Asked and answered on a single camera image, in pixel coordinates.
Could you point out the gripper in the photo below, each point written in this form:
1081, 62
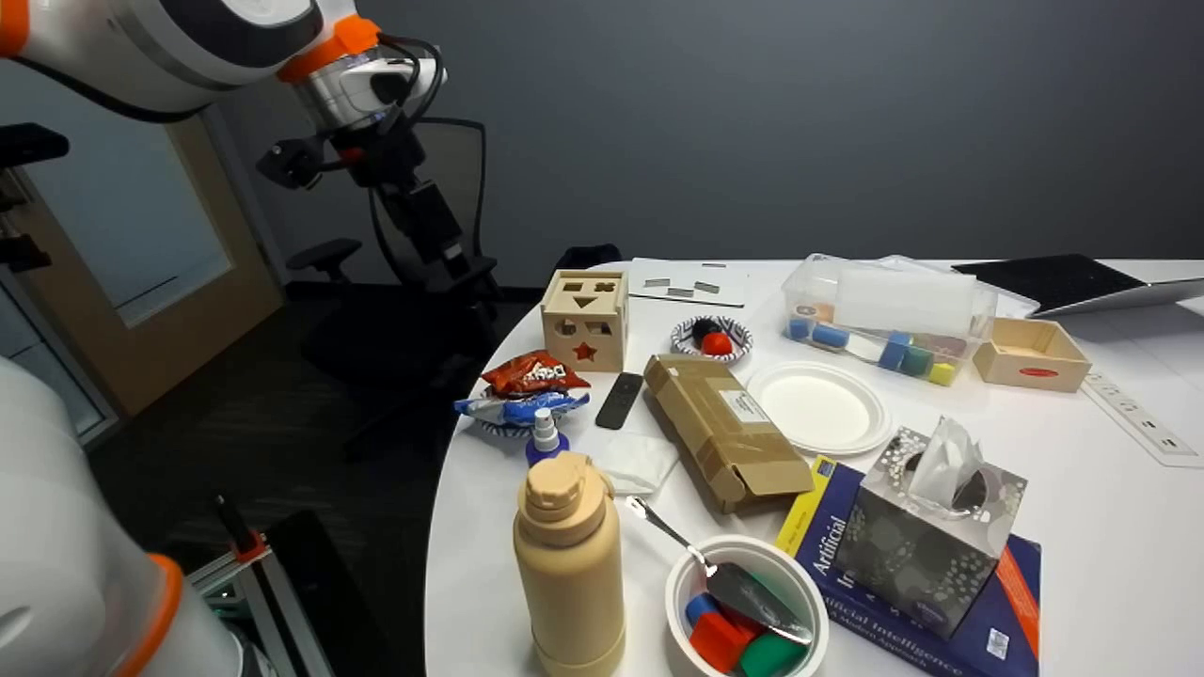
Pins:
419, 212

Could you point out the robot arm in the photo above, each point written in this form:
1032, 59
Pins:
85, 574

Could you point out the black remote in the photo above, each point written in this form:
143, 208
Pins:
619, 401

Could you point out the black office chair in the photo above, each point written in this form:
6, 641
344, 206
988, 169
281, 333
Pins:
386, 338

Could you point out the wooden shape sorter box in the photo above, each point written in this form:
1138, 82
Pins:
583, 320

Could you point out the red snack bag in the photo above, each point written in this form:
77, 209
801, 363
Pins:
531, 373

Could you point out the blue snack packet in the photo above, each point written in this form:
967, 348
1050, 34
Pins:
522, 409

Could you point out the small blue spray bottle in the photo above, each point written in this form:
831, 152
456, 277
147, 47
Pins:
546, 442

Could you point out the white sheet with grey pieces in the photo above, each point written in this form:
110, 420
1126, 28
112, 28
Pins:
687, 282

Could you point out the wooden door with window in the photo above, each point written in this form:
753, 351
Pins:
141, 235

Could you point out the black pompom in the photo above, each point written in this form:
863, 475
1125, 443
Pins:
704, 329

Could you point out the red ball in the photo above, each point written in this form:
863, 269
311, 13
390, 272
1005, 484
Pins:
717, 344

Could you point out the white napkin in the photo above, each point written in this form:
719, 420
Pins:
635, 463

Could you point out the small patterned paper plate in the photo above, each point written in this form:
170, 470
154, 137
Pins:
738, 340

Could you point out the brown cardboard box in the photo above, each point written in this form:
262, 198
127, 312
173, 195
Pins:
724, 428

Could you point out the beige water bottle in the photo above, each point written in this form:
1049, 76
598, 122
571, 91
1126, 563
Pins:
569, 574

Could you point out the small blue foam block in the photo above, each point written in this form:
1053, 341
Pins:
799, 328

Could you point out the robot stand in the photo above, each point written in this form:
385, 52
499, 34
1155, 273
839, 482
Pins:
282, 592

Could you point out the blue foam cylinder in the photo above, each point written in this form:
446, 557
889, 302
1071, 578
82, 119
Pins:
830, 336

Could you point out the white paper plate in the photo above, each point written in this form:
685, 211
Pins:
818, 409

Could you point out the white bowl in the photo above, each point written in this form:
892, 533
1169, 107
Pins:
696, 574

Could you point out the clear plastic container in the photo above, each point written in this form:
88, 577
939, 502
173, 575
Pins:
894, 301

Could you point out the blue foam cube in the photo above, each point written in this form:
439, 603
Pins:
894, 353

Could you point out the metal spoon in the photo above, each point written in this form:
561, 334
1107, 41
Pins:
752, 597

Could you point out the teal foam block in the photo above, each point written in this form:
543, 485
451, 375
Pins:
917, 362

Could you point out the red block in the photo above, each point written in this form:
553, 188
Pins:
720, 641

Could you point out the yellow foam block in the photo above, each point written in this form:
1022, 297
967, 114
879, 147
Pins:
942, 374

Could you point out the green block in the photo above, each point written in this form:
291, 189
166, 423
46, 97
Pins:
771, 656

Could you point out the grey patterned tissue box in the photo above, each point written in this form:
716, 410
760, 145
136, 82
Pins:
912, 545

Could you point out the small wooden tray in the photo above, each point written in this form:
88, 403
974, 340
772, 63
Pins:
1030, 362

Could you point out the grey laptop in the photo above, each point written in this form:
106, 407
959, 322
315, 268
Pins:
1063, 280

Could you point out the blue and yellow book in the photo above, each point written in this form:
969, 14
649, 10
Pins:
978, 630

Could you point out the white power strip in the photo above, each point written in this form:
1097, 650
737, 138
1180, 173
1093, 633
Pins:
1143, 423

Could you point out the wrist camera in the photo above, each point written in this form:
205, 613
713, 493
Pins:
287, 162

